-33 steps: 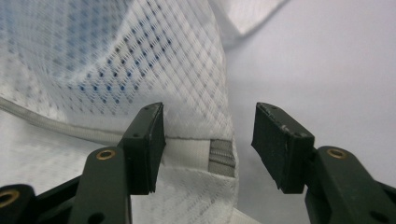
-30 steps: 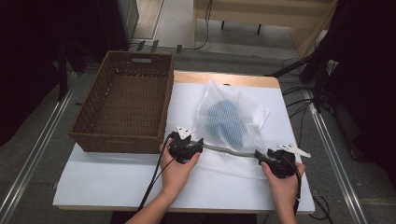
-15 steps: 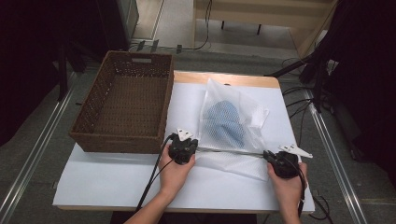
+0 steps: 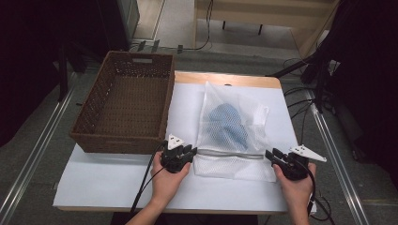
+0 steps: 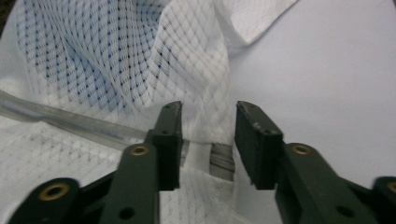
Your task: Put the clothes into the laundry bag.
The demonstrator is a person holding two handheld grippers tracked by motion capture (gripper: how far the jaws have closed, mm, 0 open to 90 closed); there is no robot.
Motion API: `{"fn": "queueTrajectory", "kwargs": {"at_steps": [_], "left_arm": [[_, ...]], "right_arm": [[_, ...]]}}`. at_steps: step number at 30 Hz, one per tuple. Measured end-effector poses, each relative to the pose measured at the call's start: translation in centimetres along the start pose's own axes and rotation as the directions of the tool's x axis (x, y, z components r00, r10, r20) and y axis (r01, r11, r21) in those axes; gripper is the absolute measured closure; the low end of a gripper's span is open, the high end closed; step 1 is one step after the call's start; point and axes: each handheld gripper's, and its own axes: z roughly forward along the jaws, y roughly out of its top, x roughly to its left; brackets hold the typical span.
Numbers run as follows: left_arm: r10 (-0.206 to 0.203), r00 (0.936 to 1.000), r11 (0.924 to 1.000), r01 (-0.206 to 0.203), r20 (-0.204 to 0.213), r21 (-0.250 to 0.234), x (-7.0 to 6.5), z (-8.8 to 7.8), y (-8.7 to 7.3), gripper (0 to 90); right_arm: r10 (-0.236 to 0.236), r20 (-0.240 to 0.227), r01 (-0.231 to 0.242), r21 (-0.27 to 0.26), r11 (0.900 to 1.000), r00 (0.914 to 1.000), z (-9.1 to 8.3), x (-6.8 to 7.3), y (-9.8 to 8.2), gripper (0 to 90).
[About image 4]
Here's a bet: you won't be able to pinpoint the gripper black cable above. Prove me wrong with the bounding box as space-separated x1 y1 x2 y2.
298 157 336 225
130 141 169 217

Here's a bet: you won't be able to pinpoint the white mesh laundry bag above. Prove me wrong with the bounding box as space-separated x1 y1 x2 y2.
192 81 278 183

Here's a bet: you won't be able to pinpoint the person's left hand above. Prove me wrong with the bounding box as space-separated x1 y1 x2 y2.
150 160 191 205

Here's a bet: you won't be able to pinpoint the light wooden bench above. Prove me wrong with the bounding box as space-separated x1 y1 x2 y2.
192 0 341 36

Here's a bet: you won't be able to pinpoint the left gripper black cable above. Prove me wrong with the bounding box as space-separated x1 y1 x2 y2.
130 141 169 217

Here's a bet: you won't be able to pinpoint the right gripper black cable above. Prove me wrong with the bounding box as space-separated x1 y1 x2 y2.
298 157 336 225

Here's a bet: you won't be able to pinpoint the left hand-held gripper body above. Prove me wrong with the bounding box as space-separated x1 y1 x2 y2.
160 133 192 174

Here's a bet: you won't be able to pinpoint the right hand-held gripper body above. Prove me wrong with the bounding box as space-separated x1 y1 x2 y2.
278 143 328 182

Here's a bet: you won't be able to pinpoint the dark cabinet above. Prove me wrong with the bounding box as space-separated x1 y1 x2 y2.
93 0 141 52

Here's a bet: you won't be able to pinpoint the metal floor rail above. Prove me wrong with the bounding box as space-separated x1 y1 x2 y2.
0 85 78 224
304 89 372 225

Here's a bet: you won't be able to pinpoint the blue cloth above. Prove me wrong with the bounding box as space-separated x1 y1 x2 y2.
207 102 250 152

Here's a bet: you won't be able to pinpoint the black hanging cable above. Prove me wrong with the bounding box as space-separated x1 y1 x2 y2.
182 0 215 52

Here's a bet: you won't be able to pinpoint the black floor cables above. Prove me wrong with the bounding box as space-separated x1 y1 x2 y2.
282 57 317 146

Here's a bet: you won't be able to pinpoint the person's right hand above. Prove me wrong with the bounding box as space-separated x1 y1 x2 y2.
272 162 317 207

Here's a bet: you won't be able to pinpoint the brown woven basket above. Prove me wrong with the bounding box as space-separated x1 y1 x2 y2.
69 51 176 155

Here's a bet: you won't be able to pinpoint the black metal stand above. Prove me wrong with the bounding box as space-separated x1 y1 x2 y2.
56 41 88 102
265 51 334 114

